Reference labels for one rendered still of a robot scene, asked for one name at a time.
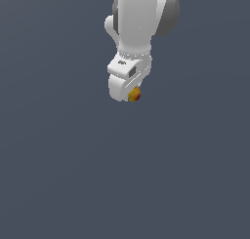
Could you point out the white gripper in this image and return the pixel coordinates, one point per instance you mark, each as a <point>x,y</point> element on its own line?
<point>122,76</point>

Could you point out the orange yellow round object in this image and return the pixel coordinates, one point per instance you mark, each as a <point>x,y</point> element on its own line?
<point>134,94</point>

